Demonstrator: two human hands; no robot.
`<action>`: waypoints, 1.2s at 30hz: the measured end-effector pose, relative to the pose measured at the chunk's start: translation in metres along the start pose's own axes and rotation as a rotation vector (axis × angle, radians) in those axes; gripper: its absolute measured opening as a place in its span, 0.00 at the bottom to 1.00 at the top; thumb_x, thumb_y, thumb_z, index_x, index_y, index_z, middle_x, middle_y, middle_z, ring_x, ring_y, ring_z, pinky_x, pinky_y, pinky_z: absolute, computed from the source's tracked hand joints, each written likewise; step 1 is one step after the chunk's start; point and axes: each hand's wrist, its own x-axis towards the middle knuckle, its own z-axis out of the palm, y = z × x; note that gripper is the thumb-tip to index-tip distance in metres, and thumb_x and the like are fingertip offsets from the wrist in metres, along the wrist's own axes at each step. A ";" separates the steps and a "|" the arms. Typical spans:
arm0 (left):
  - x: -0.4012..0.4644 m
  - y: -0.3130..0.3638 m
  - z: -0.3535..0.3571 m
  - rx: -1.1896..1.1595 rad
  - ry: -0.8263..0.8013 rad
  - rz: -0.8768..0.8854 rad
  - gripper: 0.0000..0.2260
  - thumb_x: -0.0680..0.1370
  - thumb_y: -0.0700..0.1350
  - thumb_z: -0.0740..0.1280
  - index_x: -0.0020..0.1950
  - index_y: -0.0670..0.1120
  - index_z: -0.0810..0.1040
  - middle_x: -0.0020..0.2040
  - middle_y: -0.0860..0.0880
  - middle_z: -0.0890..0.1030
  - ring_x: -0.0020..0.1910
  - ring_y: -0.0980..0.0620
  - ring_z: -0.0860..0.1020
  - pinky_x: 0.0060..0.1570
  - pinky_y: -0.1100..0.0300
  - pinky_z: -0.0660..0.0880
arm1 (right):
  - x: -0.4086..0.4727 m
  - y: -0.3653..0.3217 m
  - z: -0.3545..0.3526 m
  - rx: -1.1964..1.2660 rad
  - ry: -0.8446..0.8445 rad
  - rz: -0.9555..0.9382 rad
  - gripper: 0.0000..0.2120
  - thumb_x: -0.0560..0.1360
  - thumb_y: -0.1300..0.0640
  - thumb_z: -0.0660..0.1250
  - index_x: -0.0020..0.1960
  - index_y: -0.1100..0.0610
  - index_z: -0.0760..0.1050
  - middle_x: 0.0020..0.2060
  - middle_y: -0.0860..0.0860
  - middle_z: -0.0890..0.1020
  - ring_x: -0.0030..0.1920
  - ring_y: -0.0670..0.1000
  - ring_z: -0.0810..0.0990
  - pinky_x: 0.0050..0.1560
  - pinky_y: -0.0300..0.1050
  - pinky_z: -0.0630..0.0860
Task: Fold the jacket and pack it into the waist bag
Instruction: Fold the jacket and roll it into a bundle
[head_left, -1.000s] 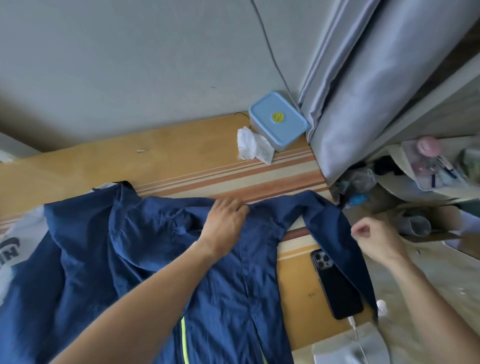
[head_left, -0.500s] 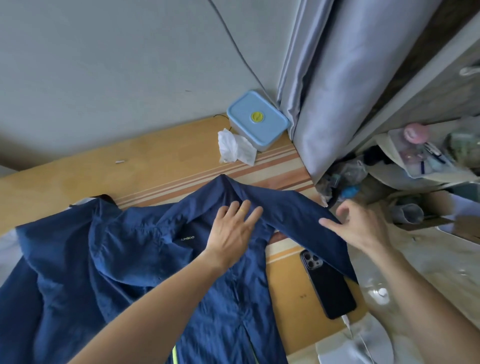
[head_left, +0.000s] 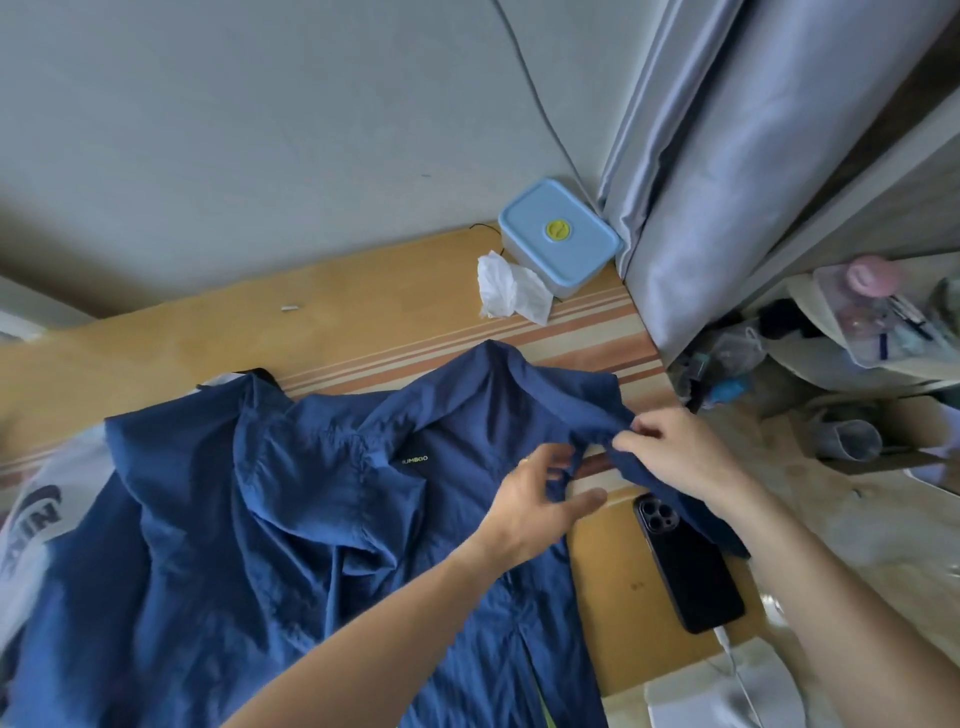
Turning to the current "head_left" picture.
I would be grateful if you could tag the black smartphone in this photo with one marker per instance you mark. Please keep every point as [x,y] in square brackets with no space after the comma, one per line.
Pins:
[694,577]

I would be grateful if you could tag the person's left hand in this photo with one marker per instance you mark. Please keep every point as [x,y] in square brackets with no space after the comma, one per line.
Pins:
[525,517]

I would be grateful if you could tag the pink cap bottle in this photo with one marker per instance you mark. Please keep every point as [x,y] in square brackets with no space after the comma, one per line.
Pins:
[870,277]

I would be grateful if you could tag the person's right hand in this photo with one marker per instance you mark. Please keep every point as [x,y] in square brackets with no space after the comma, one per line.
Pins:
[690,457]

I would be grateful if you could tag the white round fan base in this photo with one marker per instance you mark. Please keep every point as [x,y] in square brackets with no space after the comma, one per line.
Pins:
[690,705]

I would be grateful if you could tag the person's left forearm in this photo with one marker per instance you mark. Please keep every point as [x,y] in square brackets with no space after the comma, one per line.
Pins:
[360,652]

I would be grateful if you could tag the cardboard box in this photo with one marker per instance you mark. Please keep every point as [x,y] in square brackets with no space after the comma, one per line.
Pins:
[915,424]

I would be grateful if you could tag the blue lidded box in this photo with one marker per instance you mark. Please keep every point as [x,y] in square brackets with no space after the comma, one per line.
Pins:
[559,240]

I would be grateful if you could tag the clear plastic cup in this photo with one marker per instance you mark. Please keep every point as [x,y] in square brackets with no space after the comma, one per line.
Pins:
[851,441]

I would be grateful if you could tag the grey curtain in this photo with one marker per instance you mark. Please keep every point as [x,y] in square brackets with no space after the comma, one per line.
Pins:
[712,187]

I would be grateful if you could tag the navy blue hooded jacket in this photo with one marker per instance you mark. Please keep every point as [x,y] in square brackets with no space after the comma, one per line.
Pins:
[262,562]

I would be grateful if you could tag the crumpled white tissue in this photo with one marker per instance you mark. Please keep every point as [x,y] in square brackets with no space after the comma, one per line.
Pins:
[510,289]

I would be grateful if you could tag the person's right forearm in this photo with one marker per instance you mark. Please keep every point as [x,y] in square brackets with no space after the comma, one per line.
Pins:
[847,637]

